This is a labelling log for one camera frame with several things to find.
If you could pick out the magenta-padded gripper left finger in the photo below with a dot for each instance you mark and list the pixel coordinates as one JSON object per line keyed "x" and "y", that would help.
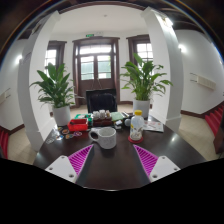
{"x": 60, "y": 167}

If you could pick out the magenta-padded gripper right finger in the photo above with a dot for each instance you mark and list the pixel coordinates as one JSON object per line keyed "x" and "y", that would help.
{"x": 163, "y": 167}

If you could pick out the clear yellow-capped drink bottle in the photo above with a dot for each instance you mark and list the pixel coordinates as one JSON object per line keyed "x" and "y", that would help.
{"x": 136, "y": 128}

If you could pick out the round patterned sticker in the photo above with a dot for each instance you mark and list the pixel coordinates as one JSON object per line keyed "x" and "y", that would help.
{"x": 77, "y": 134}

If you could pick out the flat round red coaster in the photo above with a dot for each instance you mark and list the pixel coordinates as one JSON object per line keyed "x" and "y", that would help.
{"x": 131, "y": 140}

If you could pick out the printed magazine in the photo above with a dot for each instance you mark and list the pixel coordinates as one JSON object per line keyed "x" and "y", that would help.
{"x": 154, "y": 126}

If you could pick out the red plastic box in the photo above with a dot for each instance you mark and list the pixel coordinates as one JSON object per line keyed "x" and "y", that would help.
{"x": 78, "y": 125}

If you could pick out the green plant in white pot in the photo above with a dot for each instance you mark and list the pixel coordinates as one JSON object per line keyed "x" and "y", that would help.
{"x": 141, "y": 106}
{"x": 61, "y": 115}

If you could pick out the white speckled mug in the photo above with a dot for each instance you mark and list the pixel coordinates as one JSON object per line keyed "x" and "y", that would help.
{"x": 106, "y": 138}

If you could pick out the green flat box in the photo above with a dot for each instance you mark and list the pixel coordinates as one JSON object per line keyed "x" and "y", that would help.
{"x": 81, "y": 116}

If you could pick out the dark grey rounded object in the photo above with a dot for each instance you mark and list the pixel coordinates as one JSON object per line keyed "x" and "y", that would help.
{"x": 127, "y": 122}

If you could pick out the brown tray with white items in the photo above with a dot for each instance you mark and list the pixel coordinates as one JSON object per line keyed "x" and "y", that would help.
{"x": 102, "y": 118}

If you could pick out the green flat pouch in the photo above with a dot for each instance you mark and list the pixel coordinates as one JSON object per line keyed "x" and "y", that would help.
{"x": 117, "y": 116}

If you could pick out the black chair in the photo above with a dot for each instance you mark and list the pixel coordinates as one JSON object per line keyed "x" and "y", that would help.
{"x": 101, "y": 101}

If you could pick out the dark wooden glazed double door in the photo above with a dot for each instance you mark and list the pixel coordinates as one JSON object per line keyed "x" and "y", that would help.
{"x": 96, "y": 66}

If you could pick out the dark-framed window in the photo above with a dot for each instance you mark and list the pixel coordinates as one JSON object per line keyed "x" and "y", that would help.
{"x": 144, "y": 48}
{"x": 50, "y": 55}

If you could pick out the green exit sign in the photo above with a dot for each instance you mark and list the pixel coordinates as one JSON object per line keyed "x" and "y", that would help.
{"x": 89, "y": 35}

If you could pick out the white wall-mounted trunking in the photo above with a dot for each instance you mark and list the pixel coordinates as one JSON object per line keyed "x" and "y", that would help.
{"x": 4, "y": 96}
{"x": 203, "y": 81}

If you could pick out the glowing wall lamp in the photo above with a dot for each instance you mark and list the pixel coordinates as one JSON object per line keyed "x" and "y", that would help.
{"x": 18, "y": 59}
{"x": 182, "y": 48}

